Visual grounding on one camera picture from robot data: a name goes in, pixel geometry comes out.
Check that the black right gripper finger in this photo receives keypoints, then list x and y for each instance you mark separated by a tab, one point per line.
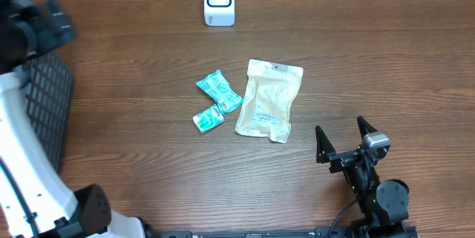
325	150
367	132

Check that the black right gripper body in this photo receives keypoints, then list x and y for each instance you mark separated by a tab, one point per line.
343	161

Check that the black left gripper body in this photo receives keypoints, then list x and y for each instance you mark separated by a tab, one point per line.
35	34

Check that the beige resealable pouch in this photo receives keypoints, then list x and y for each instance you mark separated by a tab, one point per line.
271	89

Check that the small green white box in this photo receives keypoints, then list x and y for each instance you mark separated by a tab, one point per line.
208	119

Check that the teal snack packet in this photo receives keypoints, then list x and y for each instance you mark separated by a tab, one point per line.
219	89

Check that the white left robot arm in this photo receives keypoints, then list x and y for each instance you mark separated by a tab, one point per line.
34	199

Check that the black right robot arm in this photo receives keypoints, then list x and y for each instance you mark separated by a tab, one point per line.
383	205

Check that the white barcode scanner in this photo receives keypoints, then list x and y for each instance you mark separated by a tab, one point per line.
219	13

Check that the black mesh basket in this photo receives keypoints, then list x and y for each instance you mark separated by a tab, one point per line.
48	86

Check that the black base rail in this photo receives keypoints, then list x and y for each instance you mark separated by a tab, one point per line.
319	232

